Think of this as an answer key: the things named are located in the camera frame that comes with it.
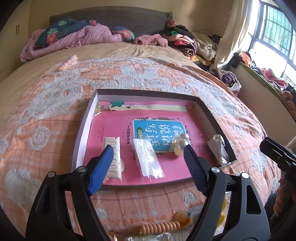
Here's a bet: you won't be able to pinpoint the floral laundry basket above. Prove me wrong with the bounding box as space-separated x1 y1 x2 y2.
213 69 241 95

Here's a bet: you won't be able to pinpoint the tan bed sheet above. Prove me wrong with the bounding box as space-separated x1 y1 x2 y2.
1 42 195 101

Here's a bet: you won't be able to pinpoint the pink fuzzy garment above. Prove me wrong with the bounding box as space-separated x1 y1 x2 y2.
133 34 168 47

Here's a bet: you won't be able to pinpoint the cream wardrobe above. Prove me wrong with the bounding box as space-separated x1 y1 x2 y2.
1 0 32 80

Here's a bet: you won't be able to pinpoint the dark floral pillow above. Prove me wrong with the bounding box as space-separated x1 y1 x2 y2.
35 16 97 48

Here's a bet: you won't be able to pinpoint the pink book with blue label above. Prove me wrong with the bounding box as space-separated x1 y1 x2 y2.
84 100 216 186

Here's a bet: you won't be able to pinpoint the peach spiral hair tie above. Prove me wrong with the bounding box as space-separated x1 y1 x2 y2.
137 220 182 235

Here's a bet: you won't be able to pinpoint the clear bag white card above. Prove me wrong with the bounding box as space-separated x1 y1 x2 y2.
133 138 165 180

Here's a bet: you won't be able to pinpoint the dark cardboard box tray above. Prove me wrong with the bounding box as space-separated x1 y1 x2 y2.
71 89 225 187

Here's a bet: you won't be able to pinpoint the clothes on window sill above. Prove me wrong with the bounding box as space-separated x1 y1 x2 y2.
231 51 295 121

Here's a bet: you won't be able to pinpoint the pearl ball hair clip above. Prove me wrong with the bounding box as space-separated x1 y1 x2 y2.
171 133 191 157

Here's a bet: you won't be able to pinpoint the bagged yellow hoop earrings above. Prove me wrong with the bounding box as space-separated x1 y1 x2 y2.
214 191 232 235

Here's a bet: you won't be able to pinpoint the window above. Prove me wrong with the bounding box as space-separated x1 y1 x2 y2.
248 1 295 87

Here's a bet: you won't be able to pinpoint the purple blanket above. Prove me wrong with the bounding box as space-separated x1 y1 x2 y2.
20 24 123 62

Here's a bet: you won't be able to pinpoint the white hair claw clip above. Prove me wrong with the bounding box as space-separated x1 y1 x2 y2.
103 137 125 183

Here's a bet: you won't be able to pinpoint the cream curtain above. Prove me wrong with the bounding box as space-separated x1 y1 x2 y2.
210 0 257 70

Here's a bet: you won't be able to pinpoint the dark grey headboard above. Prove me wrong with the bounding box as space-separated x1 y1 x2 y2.
49 6 173 37

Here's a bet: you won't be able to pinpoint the silver jewelry plastic bag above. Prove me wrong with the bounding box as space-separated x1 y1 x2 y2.
207 134 236 167

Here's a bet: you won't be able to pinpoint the pile of clothes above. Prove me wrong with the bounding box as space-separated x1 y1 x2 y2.
163 20 222 68

